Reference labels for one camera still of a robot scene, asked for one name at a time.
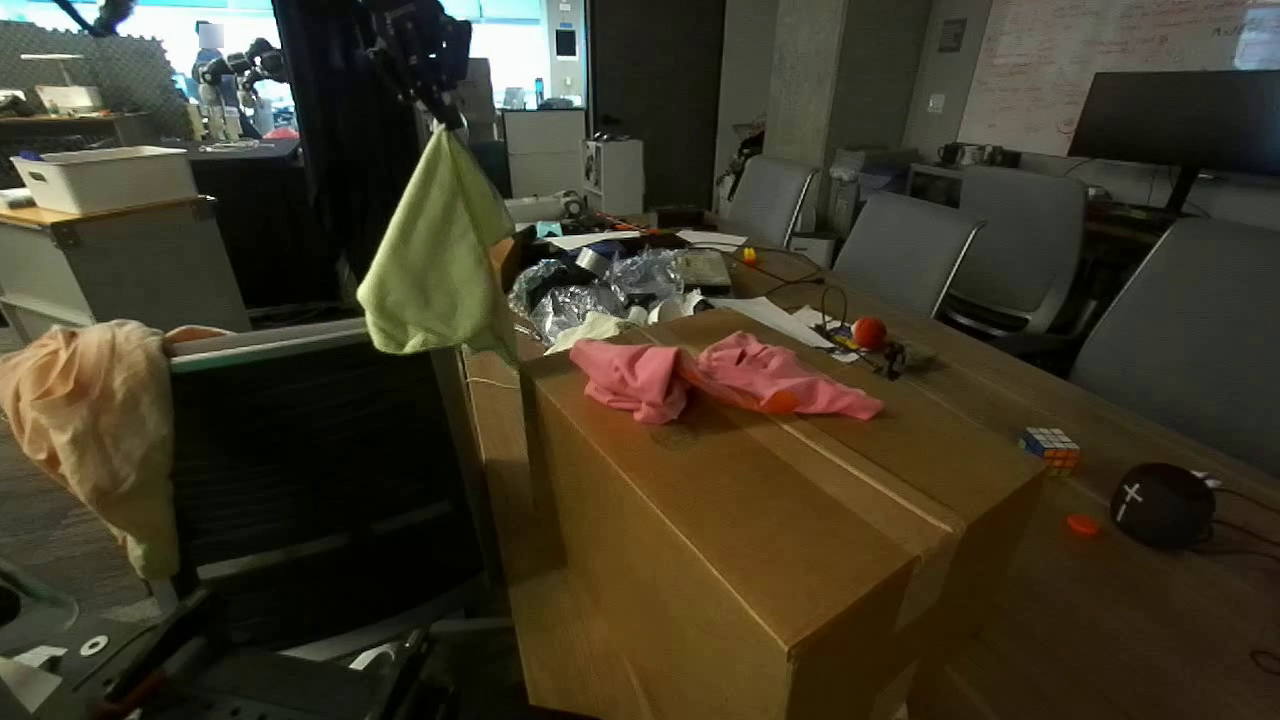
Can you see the small orange cap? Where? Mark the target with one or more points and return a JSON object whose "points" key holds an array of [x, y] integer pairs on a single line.
{"points": [[1086, 524]]}

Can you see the white storage bin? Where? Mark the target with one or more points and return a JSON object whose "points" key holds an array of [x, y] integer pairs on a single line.
{"points": [[97, 180]]}

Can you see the black monitor screen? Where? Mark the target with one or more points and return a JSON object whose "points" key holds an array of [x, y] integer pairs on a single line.
{"points": [[1222, 121]]}

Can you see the grey office chair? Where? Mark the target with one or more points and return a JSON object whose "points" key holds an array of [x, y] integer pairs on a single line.
{"points": [[327, 524]]}

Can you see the red ball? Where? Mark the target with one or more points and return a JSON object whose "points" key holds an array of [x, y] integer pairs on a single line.
{"points": [[871, 335]]}

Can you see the large brown cardboard box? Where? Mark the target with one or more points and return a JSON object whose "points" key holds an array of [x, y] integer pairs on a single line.
{"points": [[740, 565]]}

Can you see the black round speaker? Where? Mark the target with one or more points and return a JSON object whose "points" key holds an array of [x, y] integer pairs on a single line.
{"points": [[1162, 504]]}

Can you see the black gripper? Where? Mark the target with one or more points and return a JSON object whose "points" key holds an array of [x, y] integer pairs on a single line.
{"points": [[423, 55]]}

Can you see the grey chair behind middle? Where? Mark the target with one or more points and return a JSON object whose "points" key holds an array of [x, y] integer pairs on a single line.
{"points": [[1025, 253]]}

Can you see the peach t-shirt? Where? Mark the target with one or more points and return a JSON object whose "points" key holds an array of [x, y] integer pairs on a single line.
{"points": [[93, 409]]}

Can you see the grey chair far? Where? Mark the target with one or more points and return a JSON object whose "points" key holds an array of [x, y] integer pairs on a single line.
{"points": [[771, 200]]}

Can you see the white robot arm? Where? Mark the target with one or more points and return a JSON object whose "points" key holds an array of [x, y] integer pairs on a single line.
{"points": [[360, 78]]}

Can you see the yellow-green towel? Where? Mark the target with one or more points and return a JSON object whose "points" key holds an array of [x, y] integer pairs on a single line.
{"points": [[431, 283]]}

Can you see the pink t-shirt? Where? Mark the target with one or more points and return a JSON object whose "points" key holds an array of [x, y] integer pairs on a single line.
{"points": [[654, 380]]}

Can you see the rubik's cube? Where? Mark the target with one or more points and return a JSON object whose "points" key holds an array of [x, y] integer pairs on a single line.
{"points": [[1055, 444]]}

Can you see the grey chair right near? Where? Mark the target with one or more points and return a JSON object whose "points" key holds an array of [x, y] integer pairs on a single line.
{"points": [[1192, 339]]}

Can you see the white paper sheet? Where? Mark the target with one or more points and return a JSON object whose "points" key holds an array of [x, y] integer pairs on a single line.
{"points": [[773, 316]]}

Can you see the pile of plastic bags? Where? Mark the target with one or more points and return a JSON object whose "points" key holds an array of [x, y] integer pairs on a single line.
{"points": [[566, 300]]}

